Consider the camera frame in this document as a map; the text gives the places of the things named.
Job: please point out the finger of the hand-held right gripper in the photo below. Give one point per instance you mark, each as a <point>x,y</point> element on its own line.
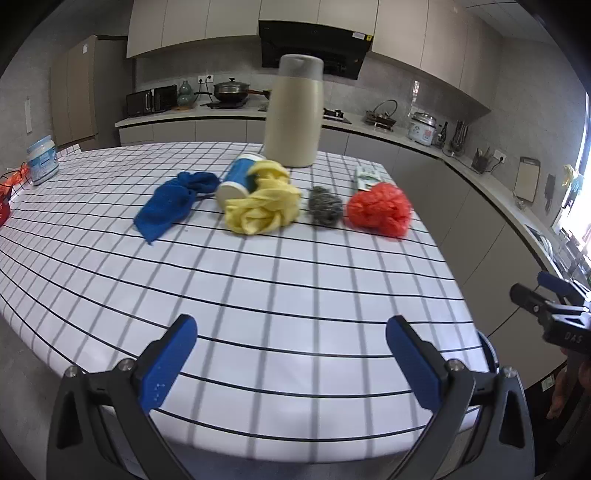
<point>554,280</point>
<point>526,295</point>

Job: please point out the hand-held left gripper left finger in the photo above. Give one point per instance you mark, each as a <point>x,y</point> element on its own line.
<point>171,360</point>

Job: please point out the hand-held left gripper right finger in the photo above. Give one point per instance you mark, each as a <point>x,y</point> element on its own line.
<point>413,364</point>

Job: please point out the blue cloth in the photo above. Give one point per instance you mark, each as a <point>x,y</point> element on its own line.
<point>166,205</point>

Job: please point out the red plastic bag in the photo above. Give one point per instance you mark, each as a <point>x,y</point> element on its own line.
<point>378,210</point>

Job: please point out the yellow cloth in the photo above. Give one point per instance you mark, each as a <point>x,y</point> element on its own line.
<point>263,207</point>

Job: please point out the grey steel wool scrubber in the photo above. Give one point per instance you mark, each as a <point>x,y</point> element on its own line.
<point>325,207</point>

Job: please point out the green white carton box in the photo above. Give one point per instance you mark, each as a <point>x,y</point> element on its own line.
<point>367,175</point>

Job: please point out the blue white round canister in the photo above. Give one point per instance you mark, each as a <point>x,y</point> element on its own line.
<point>240,177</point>

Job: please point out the person's right hand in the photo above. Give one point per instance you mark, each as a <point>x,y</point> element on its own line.
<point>558,397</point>

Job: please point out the black dish rack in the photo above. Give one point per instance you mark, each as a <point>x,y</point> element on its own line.
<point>547,244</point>

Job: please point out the small ceramic dish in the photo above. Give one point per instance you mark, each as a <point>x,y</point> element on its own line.
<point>520,202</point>

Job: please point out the hanging cleaver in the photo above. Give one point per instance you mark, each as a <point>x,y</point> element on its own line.
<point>550,191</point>

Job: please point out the blue rubber glove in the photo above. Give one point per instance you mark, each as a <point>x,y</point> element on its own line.
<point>576,184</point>

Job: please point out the white cutting board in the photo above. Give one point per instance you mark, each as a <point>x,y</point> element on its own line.
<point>526,180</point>

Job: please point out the yellow rubber glove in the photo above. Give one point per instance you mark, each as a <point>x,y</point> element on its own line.
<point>569,174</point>

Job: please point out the white tiled kitchen island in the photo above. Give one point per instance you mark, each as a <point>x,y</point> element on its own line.
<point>277,300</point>

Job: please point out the kitchen window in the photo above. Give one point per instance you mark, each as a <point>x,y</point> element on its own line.
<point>582,161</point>

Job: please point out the dark glass bottle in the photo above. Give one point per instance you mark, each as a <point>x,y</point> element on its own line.
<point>443,136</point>

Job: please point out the white rice cooker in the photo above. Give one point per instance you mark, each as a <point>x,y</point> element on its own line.
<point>422,131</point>

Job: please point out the red basket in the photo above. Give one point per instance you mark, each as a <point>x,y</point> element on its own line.
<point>3,212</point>

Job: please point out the black kettle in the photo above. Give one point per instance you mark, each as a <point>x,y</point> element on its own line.
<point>381,119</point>

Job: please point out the white jar blue label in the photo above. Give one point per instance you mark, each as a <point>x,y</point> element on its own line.
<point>42,161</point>

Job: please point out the orange net bag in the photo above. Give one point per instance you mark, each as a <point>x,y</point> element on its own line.
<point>14,177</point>

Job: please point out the black microwave oven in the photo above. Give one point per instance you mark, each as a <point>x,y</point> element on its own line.
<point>150,100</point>

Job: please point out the black gas stove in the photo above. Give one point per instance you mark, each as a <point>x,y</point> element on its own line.
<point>334,114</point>

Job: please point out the green ceramic vase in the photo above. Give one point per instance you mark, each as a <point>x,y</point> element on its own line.
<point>184,96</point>

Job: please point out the cream thermos jug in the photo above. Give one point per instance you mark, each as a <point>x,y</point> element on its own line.
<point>293,124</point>

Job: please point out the black pot with lid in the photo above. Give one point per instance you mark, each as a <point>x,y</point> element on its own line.
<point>231,90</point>

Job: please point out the beige refrigerator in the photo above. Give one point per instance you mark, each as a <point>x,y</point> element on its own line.
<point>78,92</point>

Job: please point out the black range hood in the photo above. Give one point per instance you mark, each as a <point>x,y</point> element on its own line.
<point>332,39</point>

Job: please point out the beige upper cabinets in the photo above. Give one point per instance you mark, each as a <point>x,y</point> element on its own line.
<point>184,23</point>

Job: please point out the white wall socket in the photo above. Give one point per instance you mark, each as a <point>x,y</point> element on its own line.
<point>205,79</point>
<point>501,156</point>

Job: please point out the clear plastic wall strip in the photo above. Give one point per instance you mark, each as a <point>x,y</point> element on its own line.
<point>415,96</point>

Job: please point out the white wall panel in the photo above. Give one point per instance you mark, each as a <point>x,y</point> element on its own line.
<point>28,115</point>

